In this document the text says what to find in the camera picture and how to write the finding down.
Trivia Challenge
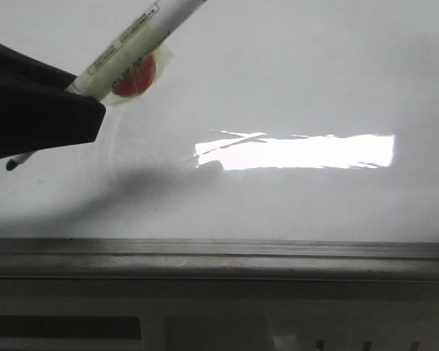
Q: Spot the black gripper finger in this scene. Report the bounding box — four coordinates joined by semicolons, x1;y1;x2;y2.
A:
0;43;106;159

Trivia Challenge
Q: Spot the white black whiteboard marker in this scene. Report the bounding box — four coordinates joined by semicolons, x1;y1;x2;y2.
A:
6;1;203;170

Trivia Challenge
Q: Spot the grey cabinet below whiteboard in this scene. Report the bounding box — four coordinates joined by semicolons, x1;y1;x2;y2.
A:
0;279;439;350

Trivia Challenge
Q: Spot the white whiteboard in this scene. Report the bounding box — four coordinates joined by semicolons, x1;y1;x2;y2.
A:
0;1;439;281

